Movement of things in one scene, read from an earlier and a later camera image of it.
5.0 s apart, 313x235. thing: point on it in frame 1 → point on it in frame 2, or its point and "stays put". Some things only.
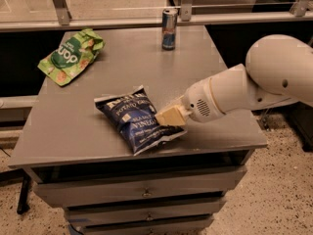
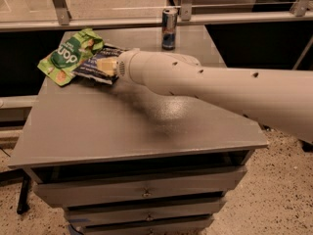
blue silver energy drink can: [169, 25] stays put
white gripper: [197, 102] → [124, 67]
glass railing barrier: [105, 7] stays put
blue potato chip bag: [135, 115] → [88, 68]
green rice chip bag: [71, 56] stays put
